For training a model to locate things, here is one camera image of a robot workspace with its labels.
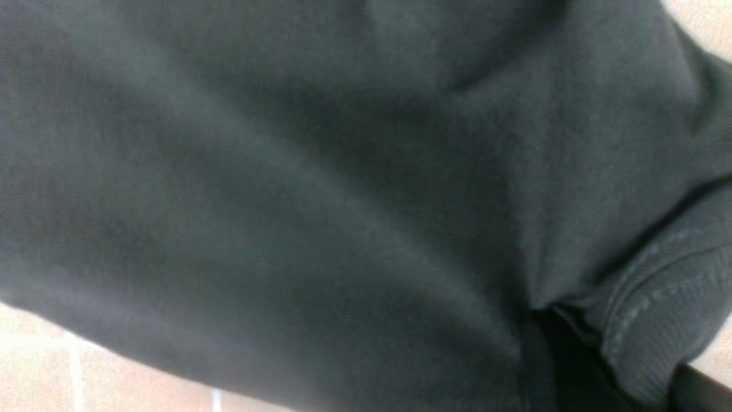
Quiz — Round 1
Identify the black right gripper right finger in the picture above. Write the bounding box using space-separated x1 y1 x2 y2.
669 365 731 412

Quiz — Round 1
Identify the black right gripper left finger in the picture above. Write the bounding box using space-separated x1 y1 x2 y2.
529 310 635 411

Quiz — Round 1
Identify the dark gray long-sleeve shirt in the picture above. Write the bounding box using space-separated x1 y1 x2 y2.
1 1 730 411

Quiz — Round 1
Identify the beige grid-pattern mat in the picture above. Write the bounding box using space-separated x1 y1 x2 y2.
2 1 731 411

